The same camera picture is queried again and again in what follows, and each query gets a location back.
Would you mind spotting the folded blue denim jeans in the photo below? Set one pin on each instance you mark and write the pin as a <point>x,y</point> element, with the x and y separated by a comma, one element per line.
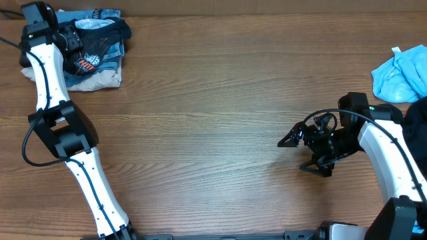
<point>66,16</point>

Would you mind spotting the folded white cloth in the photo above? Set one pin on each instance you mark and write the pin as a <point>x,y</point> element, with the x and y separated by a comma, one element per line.
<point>109,76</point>

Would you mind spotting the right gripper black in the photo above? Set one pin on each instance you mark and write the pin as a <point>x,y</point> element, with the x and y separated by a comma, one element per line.
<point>311,134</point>

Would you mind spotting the plain black garment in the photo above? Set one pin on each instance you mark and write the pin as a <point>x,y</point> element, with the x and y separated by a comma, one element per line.
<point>414,130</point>

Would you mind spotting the light blue t-shirt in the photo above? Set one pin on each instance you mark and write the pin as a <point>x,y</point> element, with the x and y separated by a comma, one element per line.
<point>401,79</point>

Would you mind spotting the black orange-patterned cycling jersey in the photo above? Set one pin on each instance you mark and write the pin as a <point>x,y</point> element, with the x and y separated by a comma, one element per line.
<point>102,43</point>

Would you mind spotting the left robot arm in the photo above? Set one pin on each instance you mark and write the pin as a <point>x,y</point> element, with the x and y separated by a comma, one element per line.
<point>61,125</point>

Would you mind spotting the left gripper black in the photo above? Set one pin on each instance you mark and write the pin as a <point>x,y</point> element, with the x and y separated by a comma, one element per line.
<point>73,42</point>

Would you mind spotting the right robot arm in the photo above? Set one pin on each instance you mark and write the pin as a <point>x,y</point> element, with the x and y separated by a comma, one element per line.
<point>378,130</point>

